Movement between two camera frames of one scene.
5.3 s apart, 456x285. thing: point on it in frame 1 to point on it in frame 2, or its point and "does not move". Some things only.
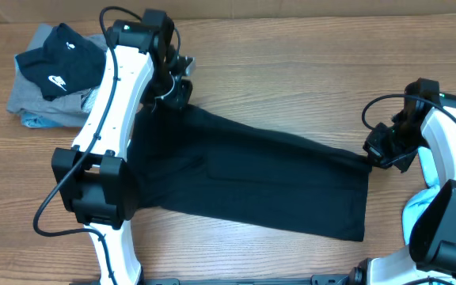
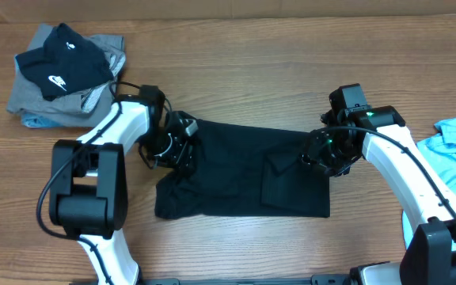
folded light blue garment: (39, 120) does not move
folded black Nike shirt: (67, 62) does not move
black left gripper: (184, 89) to (185, 150)
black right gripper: (381, 148) to (322, 157)
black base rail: (320, 279) does not move
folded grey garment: (27, 94) does not move
